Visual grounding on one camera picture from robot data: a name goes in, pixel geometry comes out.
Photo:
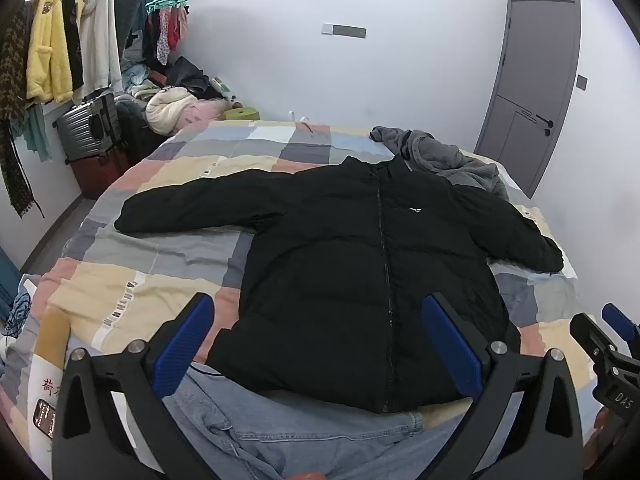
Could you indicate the patchwork bed cover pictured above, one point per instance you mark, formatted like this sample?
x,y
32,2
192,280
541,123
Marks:
x,y
150,260

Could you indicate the black puffer jacket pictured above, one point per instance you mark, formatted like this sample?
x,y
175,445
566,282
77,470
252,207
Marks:
x,y
325,260

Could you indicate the cream fleece garment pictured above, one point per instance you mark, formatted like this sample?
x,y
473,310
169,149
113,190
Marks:
x,y
167,110

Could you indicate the small hanging clothes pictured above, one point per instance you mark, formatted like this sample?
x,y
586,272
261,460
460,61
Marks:
x,y
167,35

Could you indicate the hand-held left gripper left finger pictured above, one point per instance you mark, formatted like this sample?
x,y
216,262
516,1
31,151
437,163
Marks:
x,y
182,345

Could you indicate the brown patterned scarf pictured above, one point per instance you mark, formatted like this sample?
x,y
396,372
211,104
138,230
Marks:
x,y
12,110

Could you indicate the silver suitcase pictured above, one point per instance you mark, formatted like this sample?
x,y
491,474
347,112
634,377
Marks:
x,y
82,127

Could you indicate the light blue jeans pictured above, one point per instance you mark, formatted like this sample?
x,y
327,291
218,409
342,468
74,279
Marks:
x,y
240,435

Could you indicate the pink garment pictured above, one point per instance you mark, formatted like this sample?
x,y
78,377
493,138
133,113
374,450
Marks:
x,y
210,110

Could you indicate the black hanging garment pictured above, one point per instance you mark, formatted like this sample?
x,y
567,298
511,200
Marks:
x,y
72,35

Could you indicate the grey wall panel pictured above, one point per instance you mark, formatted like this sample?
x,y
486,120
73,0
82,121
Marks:
x,y
345,30

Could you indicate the dark grey hanging garment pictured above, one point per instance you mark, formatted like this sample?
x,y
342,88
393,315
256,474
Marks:
x,y
127,5

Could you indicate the grey fleece garment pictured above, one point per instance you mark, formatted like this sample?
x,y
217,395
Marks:
x,y
450,160

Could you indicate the white hoodie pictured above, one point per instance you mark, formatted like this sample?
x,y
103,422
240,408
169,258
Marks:
x,y
100,40

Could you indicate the person's right hand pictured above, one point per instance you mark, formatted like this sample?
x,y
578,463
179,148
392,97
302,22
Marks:
x,y
601,419

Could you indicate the white printed pillow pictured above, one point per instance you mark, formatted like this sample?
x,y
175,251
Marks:
x,y
30,350

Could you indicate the grey door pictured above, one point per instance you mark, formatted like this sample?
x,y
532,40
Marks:
x,y
535,60

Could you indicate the black bag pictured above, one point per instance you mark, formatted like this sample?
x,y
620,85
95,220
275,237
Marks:
x,y
187,77

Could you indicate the green clip hanger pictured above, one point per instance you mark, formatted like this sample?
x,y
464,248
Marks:
x,y
167,4

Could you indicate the light blue clothes pile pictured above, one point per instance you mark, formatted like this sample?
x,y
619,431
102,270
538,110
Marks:
x,y
134,76

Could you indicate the grey wall switch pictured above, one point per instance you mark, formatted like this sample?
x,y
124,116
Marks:
x,y
581,82

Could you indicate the black smartphone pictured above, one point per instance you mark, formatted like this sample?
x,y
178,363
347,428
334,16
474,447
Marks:
x,y
45,419

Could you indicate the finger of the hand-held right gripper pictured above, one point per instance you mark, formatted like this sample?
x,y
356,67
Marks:
x,y
622,322
592,335

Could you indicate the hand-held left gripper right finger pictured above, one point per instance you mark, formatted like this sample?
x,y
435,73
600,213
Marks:
x,y
452,345

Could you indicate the teal hanging garment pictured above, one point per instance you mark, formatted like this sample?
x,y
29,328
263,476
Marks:
x,y
35,130

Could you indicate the red suitcase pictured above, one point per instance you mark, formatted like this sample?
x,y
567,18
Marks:
x,y
97,175

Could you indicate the yellow fleece jacket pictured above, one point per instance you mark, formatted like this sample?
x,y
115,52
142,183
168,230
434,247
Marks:
x,y
47,50

